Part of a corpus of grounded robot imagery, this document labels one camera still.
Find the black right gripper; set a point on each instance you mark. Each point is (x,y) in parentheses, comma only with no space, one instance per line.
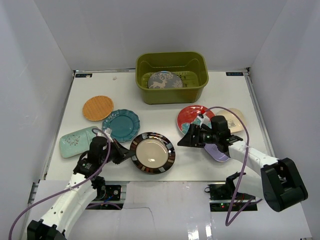
(187,140)

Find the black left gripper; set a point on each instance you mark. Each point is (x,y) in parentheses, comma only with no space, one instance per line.
(117,153)

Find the red floral round plate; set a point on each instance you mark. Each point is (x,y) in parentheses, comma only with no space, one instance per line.
(188,115)

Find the purple square panda dish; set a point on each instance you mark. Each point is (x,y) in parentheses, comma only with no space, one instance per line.
(214,152)

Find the teal scalloped round plate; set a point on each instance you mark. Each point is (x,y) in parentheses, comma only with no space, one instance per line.
(122,125)

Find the black rimmed beige plate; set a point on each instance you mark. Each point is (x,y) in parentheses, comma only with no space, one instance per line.
(153,153)

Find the mint green rectangular plate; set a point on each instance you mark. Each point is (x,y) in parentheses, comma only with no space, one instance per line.
(77,142)

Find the orange woven rattan plate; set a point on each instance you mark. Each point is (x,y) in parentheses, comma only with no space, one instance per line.
(97,108)

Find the grey reindeer round plate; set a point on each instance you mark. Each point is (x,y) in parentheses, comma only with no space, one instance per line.
(164,80)

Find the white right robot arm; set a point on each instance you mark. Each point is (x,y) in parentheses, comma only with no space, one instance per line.
(279,182)

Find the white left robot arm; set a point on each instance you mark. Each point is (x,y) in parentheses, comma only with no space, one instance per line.
(83,187)

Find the olive green plastic bin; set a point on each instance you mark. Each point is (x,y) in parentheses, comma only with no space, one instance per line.
(190,66)

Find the cream square panda dish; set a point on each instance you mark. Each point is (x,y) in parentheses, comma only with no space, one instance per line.
(233,122)

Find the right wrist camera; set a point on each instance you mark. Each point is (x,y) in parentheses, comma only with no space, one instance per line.
(203,119)

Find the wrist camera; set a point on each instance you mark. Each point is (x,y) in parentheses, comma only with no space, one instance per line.
(203,119)
(107,133)

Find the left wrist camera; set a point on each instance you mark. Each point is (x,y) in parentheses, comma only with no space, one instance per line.
(107,133)

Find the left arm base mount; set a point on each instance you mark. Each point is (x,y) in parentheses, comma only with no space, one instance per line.
(109,197)

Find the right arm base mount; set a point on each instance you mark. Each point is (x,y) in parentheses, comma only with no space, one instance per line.
(220,196)

